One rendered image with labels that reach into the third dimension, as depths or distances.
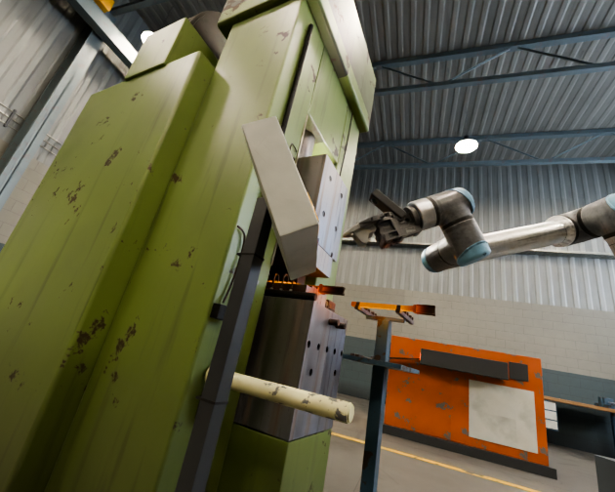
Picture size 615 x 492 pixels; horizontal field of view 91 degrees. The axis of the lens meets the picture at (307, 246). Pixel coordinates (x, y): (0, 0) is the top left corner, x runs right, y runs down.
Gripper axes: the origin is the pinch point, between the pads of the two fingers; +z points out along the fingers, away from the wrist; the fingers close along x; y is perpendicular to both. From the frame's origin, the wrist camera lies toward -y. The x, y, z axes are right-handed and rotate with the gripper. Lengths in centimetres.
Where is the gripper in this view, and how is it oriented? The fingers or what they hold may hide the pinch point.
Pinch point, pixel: (346, 232)
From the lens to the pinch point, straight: 86.3
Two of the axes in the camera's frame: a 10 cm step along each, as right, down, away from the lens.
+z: -9.4, 3.1, -1.1
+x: 0.1, 3.5, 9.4
